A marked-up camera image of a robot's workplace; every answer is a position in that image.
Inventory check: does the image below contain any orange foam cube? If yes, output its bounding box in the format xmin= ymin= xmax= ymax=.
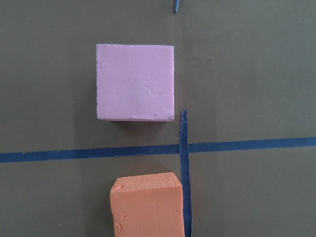
xmin=110 ymin=172 xmax=185 ymax=237

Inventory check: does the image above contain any light pink foam cube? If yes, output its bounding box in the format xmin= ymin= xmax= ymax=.
xmin=96 ymin=44 xmax=175 ymax=121

